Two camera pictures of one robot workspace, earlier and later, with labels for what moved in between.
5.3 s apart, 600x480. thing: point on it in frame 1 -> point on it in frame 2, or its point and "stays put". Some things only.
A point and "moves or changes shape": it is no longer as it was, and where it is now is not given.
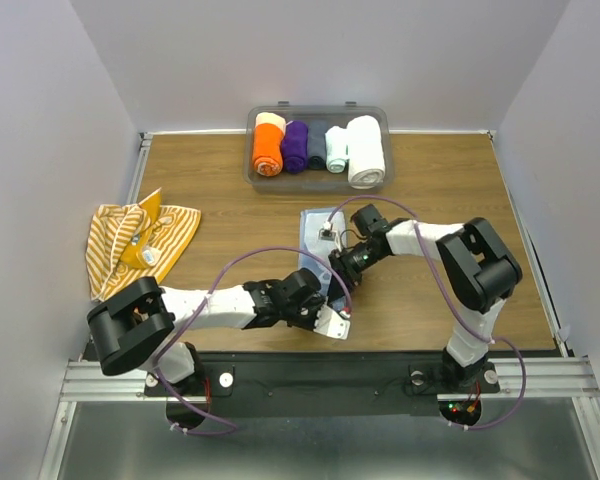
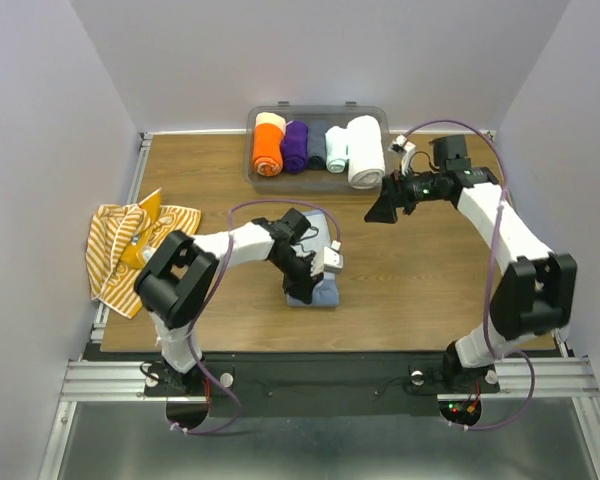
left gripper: (316, 302) -> (301, 288)
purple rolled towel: (295, 146) stays put
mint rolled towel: (336, 152) stays put
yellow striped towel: (129, 243) stays put
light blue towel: (322, 232) moves or changes shape
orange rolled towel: (267, 155) stays put
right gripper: (343, 266) -> (394, 188)
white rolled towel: (366, 167) stays put
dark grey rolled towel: (317, 130) stays put
